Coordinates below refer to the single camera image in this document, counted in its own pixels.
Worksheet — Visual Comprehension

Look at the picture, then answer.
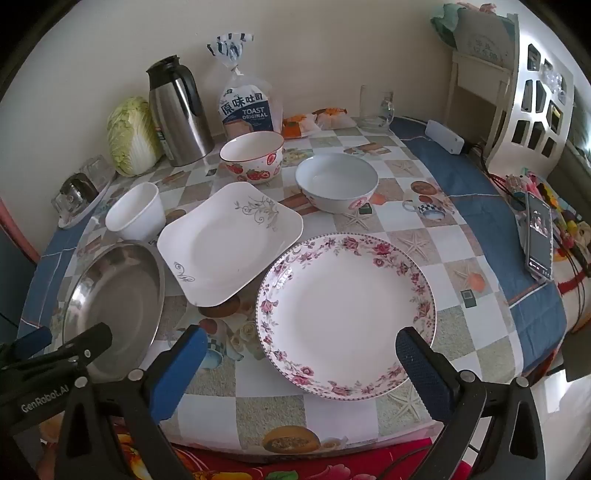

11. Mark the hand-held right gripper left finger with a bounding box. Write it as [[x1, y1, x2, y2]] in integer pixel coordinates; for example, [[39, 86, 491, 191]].
[[54, 324, 208, 480]]

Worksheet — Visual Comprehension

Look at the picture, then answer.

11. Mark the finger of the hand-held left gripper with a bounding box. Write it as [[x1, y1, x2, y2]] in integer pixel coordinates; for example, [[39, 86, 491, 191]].
[[28, 322, 113, 384], [0, 326, 53, 370]]

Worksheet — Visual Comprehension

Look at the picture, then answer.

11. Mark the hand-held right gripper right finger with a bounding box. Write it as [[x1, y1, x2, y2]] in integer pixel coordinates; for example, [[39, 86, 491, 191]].
[[395, 326, 555, 480]]

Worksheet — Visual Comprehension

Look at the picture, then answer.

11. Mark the stainless steel plate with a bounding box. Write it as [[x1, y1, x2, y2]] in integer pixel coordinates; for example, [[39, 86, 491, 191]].
[[62, 242, 166, 384]]

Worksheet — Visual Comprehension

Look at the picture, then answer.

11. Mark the round floral plate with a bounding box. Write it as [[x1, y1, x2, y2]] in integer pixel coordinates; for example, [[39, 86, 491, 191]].
[[255, 233, 437, 400]]

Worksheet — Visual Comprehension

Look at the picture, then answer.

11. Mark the square white plate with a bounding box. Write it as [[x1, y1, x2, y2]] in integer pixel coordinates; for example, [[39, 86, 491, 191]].
[[157, 181, 304, 307]]

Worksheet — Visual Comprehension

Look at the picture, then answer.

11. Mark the small white bowl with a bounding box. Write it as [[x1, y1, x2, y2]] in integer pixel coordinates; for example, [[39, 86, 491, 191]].
[[105, 182, 166, 243]]

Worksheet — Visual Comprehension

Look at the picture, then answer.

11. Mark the white bowl with red mark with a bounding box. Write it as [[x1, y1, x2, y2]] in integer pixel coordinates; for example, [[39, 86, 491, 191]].
[[295, 152, 380, 214]]

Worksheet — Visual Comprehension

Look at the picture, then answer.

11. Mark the strawberry print bowl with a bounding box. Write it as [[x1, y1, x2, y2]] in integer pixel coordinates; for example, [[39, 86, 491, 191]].
[[219, 131, 284, 185]]

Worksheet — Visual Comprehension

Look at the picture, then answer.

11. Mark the clear glass tumbler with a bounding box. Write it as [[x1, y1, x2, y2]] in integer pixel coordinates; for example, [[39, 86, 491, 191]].
[[79, 154, 116, 185]]

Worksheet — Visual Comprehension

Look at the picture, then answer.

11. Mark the smartphone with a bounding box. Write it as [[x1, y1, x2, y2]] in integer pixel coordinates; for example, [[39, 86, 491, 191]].
[[524, 191, 555, 281]]

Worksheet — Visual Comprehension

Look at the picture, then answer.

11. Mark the napa cabbage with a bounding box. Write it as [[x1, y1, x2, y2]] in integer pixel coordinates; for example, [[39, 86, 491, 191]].
[[107, 96, 163, 177]]

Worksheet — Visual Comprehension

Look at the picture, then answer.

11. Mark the white power adapter box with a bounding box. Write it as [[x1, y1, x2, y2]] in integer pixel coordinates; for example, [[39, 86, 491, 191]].
[[425, 119, 465, 155]]

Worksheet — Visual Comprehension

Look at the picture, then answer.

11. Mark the stainless steel thermos jug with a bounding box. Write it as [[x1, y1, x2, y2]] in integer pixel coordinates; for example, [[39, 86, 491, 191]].
[[146, 55, 214, 168]]

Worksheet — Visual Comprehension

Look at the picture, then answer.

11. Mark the clear glass mug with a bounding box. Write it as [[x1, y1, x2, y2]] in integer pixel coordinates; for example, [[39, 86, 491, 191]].
[[378, 91, 396, 130]]

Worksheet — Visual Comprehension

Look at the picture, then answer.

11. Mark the tall clear glass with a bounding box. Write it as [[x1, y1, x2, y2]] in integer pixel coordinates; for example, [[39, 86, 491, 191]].
[[359, 85, 385, 134]]

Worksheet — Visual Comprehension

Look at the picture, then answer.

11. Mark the bagged toast bread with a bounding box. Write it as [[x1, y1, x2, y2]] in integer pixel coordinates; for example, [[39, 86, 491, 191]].
[[206, 31, 284, 140]]

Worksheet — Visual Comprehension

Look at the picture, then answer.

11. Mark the white cutout panel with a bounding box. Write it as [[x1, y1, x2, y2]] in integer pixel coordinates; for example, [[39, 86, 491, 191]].
[[488, 14, 575, 178]]

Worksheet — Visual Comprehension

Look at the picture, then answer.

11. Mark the pale cushion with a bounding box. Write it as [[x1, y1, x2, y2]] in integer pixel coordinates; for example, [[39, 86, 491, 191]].
[[430, 2, 518, 65]]

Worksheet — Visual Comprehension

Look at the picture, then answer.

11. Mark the beige chair frame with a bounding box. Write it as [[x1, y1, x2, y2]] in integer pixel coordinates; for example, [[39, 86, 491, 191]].
[[445, 48, 513, 155]]

